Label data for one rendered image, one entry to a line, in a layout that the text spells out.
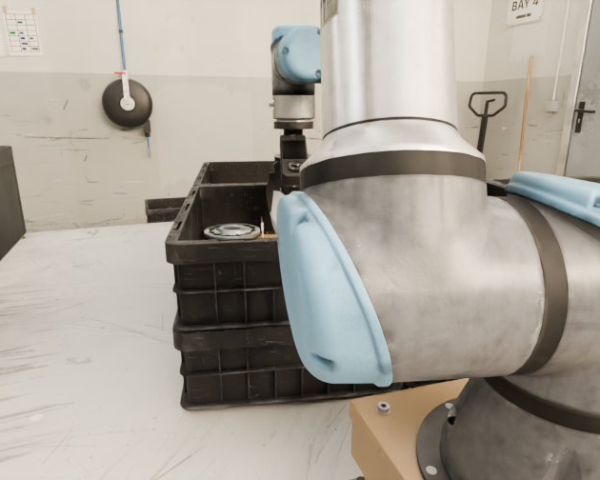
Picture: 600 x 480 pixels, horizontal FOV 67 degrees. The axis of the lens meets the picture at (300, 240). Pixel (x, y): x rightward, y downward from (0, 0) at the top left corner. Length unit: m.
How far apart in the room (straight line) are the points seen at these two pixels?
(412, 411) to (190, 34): 3.75
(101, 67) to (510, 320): 3.84
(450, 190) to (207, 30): 3.84
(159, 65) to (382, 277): 3.80
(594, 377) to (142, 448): 0.46
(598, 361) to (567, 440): 0.06
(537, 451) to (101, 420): 0.49
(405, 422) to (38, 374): 0.54
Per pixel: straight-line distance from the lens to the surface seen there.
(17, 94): 4.06
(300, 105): 0.80
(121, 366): 0.76
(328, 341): 0.24
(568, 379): 0.33
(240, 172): 1.29
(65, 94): 4.00
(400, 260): 0.24
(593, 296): 0.29
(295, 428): 0.60
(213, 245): 0.52
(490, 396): 0.37
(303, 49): 0.68
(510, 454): 0.36
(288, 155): 0.76
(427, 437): 0.43
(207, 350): 0.58
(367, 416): 0.45
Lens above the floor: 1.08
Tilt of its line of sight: 16 degrees down
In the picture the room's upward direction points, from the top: straight up
